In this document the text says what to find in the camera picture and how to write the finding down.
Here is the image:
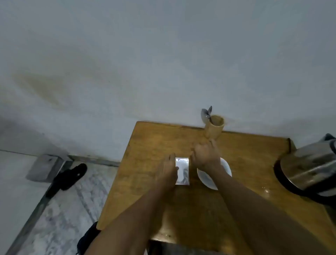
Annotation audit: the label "person's right forearm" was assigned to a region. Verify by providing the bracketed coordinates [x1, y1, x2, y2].
[203, 166, 334, 255]

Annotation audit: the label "black sandal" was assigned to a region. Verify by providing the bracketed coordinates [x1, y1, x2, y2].
[46, 163, 88, 198]

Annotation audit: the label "white bowl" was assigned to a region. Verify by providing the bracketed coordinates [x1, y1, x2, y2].
[197, 157, 232, 191]

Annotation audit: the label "person's black shorts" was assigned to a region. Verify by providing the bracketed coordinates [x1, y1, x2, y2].
[76, 221, 102, 255]

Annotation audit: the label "person's left hand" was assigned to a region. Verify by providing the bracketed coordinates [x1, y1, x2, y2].
[157, 154, 180, 189]

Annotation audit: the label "white smartphone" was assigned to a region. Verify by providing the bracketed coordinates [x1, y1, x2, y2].
[174, 157, 190, 186]

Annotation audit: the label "wooden utensil holder cup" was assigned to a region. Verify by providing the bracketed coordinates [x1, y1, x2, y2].
[204, 115, 226, 140]

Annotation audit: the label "stainless steel electric kettle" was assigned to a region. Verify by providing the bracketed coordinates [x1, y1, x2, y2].
[273, 133, 336, 208]

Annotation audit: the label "grey stone block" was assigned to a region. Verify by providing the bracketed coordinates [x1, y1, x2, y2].
[25, 154, 66, 183]

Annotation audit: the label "person's left forearm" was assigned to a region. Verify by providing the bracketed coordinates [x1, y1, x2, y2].
[84, 184, 177, 255]

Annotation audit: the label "person's right hand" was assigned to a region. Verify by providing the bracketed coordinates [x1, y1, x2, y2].
[190, 139, 222, 173]

